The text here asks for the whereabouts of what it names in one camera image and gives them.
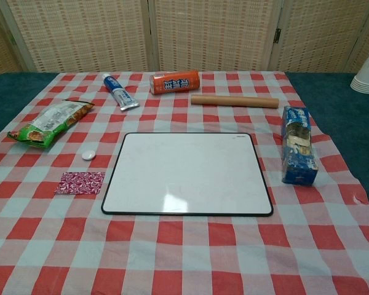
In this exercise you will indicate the blue white toothpaste tube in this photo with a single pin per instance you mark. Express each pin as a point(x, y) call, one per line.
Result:
point(119, 92)

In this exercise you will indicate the blue cookie box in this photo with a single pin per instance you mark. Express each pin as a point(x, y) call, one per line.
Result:
point(298, 153)

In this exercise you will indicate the small white round cap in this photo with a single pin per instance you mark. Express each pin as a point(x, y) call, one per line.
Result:
point(88, 155)

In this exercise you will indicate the green snack bag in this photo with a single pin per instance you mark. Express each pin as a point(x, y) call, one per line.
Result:
point(49, 123)

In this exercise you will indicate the red white checkered tablecloth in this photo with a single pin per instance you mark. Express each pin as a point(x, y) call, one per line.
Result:
point(184, 246)

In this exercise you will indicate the woven folding screen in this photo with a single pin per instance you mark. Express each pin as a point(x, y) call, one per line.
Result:
point(203, 33)

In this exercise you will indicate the wooden rolling pin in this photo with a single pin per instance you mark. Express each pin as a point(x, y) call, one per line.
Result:
point(233, 101)

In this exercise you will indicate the small pink patterned packet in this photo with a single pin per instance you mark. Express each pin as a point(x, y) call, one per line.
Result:
point(80, 183)

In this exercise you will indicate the orange drink can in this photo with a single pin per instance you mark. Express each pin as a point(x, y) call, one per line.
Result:
point(175, 82)

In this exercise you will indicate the white board black frame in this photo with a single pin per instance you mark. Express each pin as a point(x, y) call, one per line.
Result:
point(187, 175)

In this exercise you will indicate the white paper cup stack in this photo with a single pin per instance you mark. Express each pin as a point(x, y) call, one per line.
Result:
point(367, 77)

